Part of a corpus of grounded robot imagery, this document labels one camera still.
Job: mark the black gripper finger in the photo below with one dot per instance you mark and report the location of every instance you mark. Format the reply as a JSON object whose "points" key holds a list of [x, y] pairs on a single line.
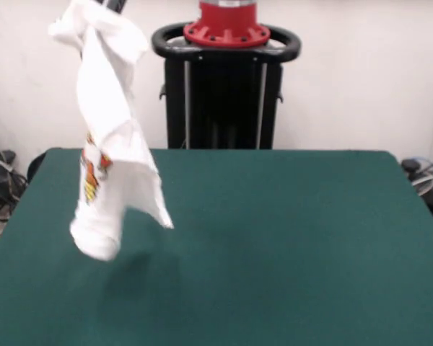
{"points": [[112, 4], [122, 5]]}

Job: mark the white printed T-shirt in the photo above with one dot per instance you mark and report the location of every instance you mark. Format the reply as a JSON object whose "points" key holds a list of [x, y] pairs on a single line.
{"points": [[108, 108]]}

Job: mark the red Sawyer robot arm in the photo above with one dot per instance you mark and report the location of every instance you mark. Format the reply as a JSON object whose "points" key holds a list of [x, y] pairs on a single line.
{"points": [[227, 21]]}

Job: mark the black rounded chair part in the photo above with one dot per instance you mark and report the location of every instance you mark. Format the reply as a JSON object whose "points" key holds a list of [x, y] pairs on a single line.
{"points": [[36, 166]]}

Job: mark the dark green table cloth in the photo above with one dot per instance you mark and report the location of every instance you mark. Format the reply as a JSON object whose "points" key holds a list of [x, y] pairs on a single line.
{"points": [[310, 259]]}

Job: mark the grey swivel chair base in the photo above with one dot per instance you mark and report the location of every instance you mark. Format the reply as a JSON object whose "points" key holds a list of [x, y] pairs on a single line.
{"points": [[424, 185]]}

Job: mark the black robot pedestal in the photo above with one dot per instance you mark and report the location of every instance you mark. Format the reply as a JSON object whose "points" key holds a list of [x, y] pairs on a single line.
{"points": [[223, 101]]}

